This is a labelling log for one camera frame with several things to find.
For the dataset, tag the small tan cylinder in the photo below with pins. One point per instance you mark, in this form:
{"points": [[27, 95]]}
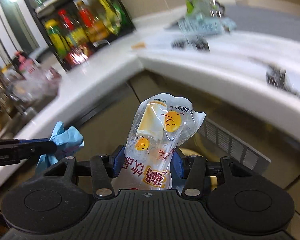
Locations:
{"points": [[138, 46]]}

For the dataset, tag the clear milk pouch yellow faces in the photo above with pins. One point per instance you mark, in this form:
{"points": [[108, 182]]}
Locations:
{"points": [[162, 130]]}

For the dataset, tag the yellow capped green bottle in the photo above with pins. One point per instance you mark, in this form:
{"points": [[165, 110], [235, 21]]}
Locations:
{"points": [[56, 38]]}

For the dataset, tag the grey cabinet vent grille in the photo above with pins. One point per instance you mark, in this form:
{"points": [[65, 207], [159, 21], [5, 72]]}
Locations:
{"points": [[235, 142]]}

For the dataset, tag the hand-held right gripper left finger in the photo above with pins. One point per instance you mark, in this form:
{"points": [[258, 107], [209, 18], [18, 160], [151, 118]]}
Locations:
{"points": [[117, 163]]}

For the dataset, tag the red capped sauce bottle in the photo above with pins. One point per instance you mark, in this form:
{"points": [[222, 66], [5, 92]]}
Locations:
{"points": [[67, 25]]}

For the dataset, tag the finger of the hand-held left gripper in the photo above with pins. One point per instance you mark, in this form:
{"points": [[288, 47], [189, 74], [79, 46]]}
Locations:
{"points": [[12, 159], [37, 146]]}

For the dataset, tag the pink dish soap bottle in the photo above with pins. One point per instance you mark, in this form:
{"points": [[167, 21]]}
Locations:
{"points": [[25, 61]]}

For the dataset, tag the green yellow seasoning packets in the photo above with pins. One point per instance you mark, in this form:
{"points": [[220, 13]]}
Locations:
{"points": [[112, 15]]}

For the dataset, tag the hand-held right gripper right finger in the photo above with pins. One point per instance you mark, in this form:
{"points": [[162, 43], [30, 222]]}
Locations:
{"points": [[177, 166]]}

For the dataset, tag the grey counter mat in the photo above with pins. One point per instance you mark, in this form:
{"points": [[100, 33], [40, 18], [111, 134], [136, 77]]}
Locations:
{"points": [[265, 17]]}

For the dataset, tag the beige cabinet door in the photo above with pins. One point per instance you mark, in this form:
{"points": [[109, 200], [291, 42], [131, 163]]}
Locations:
{"points": [[240, 115], [107, 130]]}

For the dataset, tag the crumpled clear plastic bag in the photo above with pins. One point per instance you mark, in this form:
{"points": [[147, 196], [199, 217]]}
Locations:
{"points": [[205, 23]]}

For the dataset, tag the white condiment jar tray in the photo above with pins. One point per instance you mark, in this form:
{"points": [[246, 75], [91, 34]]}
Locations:
{"points": [[57, 1]]}

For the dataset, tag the black patterned paper scrap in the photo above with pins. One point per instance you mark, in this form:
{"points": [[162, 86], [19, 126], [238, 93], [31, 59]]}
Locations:
{"points": [[190, 44]]}

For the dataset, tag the phone with red screen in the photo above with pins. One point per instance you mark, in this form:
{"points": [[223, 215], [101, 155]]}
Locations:
{"points": [[77, 55]]}

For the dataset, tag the clear bag with red contents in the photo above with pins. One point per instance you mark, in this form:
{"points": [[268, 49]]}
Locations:
{"points": [[37, 80]]}

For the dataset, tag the window frame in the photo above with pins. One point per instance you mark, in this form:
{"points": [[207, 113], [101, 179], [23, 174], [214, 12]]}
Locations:
{"points": [[12, 17]]}

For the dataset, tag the black two-tier spice rack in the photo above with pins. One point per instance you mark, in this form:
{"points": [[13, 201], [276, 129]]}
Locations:
{"points": [[40, 30]]}

